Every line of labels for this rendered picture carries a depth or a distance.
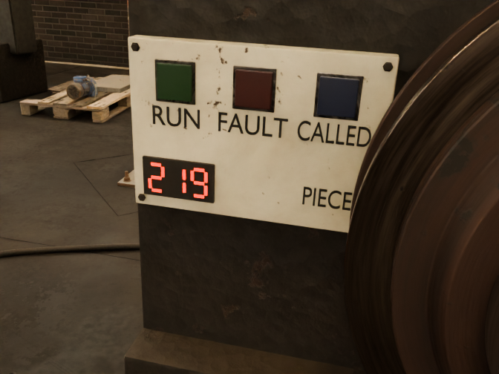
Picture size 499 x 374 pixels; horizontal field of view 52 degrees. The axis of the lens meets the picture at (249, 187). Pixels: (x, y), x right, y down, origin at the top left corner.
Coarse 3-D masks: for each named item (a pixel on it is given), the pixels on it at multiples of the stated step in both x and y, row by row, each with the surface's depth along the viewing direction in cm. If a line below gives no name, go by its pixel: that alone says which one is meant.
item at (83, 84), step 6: (78, 78) 464; (84, 78) 467; (90, 78) 480; (72, 84) 457; (78, 84) 461; (84, 84) 467; (90, 84) 476; (96, 84) 485; (66, 90) 460; (72, 90) 459; (78, 90) 458; (84, 90) 465; (90, 90) 478; (96, 90) 469; (72, 96) 461; (78, 96) 460
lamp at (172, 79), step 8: (160, 64) 50; (168, 64) 50; (176, 64) 50; (160, 72) 51; (168, 72) 51; (176, 72) 50; (184, 72) 50; (160, 80) 51; (168, 80) 51; (176, 80) 51; (184, 80) 50; (160, 88) 51; (168, 88) 51; (176, 88) 51; (184, 88) 51; (160, 96) 52; (168, 96) 52; (176, 96) 51; (184, 96) 51
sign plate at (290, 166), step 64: (192, 64) 50; (256, 64) 49; (320, 64) 47; (384, 64) 46; (192, 128) 53; (256, 128) 51; (320, 128) 50; (192, 192) 55; (256, 192) 54; (320, 192) 52
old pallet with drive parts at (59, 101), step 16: (96, 80) 550; (64, 96) 484; (96, 96) 484; (112, 96) 486; (128, 96) 503; (32, 112) 469; (64, 112) 458; (80, 112) 480; (96, 112) 452; (112, 112) 481
